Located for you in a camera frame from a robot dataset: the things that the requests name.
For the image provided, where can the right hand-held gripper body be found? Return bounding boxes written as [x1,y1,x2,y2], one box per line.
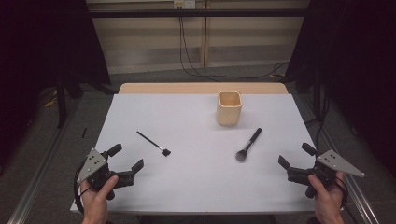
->
[286,149,366,200]

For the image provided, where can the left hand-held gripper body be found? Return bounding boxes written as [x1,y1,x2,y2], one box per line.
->
[76,147,136,201]

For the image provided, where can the thin black makeup brush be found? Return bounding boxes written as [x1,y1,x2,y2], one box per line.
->
[135,131,172,158]

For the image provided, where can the cream square cup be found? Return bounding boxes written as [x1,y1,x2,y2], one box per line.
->
[216,90,244,127]

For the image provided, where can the person's left hand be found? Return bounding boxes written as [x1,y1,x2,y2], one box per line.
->
[79,175,120,224]

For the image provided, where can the person's right hand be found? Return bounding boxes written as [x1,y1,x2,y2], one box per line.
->
[307,171,347,224]

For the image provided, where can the thick black powder brush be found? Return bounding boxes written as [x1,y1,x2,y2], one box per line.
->
[234,127,262,163]

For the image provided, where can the white table mat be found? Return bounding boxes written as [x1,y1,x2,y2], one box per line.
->
[69,92,318,216]

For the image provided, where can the black stand leg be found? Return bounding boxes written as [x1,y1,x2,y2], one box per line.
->
[55,73,68,129]

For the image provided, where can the black curtain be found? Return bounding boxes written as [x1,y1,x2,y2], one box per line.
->
[284,0,396,171]
[0,0,112,171]

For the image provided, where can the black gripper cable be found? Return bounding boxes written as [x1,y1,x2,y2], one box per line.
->
[73,160,92,216]
[335,176,360,224]

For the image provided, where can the aluminium floor rail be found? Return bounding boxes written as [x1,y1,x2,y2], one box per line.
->
[297,92,381,224]
[7,101,80,224]

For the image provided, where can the black power cable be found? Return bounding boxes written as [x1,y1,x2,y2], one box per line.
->
[178,8,220,83]
[179,8,291,80]

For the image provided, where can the black horizontal rail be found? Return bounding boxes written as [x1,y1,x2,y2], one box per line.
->
[88,8,307,19]

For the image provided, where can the white wall socket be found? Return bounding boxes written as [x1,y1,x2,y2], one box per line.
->
[173,0,196,9]

